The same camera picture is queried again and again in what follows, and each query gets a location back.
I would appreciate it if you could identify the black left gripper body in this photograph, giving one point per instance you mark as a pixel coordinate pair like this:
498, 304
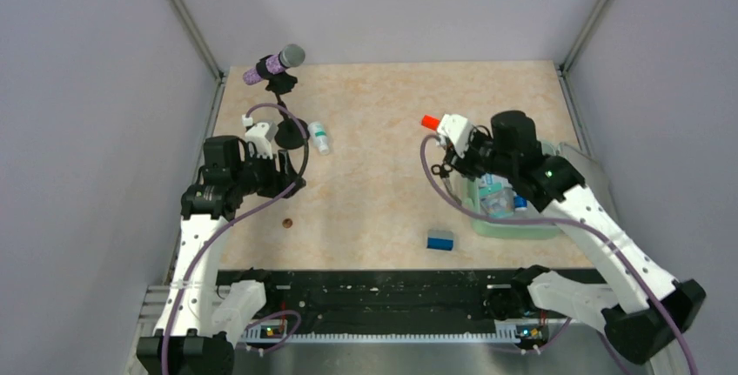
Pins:
263, 176

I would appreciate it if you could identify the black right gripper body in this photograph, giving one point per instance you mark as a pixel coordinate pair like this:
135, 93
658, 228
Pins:
480, 156

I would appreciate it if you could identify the clear teal zip bag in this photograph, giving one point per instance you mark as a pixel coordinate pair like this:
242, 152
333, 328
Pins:
495, 199

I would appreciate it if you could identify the white blue small bottle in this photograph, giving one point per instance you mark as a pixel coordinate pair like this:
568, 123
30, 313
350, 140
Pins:
520, 204

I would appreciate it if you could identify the white teal small bottle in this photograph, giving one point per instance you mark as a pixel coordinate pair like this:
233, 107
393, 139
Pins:
319, 138

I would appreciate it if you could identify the green plastic medicine box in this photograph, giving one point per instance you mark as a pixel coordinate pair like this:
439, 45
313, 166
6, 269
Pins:
503, 228

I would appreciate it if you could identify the translucent box lid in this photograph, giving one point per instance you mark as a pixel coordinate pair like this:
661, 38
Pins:
595, 177

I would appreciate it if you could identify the black handled scissors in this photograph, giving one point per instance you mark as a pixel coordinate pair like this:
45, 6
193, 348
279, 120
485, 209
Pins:
443, 172

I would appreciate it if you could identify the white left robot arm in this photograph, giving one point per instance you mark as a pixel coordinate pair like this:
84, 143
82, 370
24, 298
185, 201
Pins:
194, 335

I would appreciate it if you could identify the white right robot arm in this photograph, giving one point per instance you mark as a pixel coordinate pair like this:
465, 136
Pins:
642, 308

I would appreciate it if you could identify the orange block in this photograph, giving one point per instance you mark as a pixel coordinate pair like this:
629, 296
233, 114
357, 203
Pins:
429, 122

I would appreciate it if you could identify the blue grey small box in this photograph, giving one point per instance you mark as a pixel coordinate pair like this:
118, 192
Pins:
440, 240

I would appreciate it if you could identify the purple grey microphone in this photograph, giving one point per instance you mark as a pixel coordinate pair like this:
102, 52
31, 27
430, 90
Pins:
292, 55

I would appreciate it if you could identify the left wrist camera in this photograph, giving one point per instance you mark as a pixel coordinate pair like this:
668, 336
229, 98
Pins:
259, 137

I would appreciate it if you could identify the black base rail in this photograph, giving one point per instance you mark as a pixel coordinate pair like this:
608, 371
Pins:
400, 302

